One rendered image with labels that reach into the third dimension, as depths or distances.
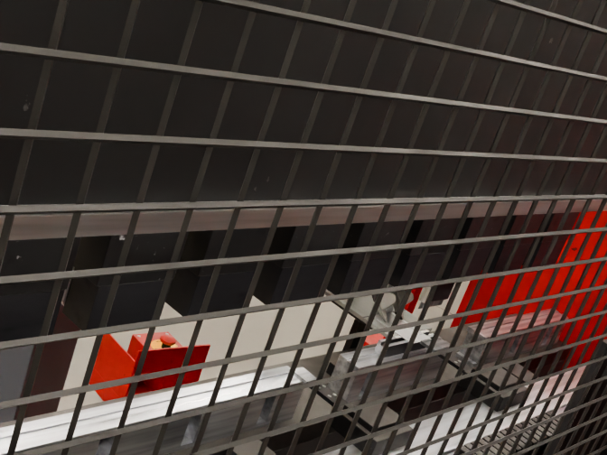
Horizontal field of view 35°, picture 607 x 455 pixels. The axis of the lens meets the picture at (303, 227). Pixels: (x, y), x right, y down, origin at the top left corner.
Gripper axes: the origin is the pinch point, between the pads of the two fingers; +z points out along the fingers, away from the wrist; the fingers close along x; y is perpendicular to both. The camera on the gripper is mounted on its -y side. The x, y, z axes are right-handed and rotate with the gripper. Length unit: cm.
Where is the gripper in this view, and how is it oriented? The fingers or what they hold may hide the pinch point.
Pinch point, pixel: (390, 316)
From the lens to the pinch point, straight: 232.7
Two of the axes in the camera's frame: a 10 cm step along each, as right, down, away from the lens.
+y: 7.3, -2.4, -6.4
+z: 2.0, 9.7, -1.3
